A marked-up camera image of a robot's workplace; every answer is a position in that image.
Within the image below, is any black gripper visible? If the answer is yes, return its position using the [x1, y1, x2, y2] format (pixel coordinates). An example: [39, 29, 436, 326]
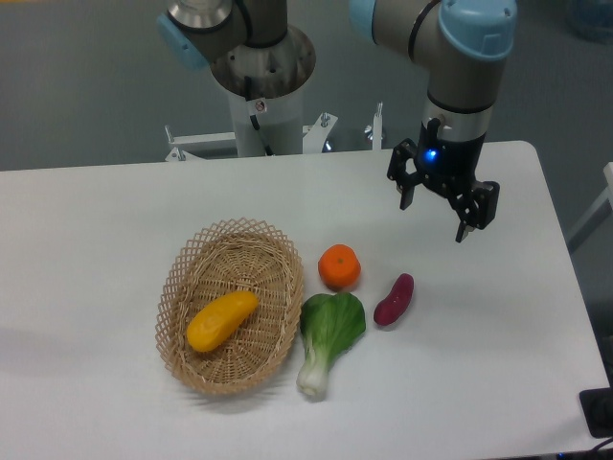
[387, 118, 500, 243]

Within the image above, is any yellow mango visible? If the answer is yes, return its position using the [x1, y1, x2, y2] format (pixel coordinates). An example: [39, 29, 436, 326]
[186, 290, 259, 353]

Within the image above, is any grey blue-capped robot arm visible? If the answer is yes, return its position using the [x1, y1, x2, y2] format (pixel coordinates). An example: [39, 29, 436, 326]
[156, 1, 517, 239]

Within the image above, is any woven wicker basket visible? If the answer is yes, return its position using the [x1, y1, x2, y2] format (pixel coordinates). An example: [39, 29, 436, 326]
[155, 218, 304, 395]

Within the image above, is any orange tangerine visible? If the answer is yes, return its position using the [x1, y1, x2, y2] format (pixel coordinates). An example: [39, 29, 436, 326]
[318, 244, 361, 290]

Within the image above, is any purple sweet potato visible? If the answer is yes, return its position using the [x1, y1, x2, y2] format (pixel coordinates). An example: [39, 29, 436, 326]
[374, 273, 415, 327]

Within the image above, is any green bok choy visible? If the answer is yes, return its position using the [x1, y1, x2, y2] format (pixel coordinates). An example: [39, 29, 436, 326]
[296, 292, 366, 401]

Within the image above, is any black box at table edge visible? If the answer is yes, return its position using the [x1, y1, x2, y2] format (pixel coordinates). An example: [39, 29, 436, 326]
[579, 387, 612, 438]

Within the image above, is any white frame at right edge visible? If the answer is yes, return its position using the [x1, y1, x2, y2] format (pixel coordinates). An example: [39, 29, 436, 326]
[566, 162, 612, 254]

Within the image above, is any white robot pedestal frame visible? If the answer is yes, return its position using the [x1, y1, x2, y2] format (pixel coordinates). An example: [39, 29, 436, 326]
[164, 90, 387, 162]

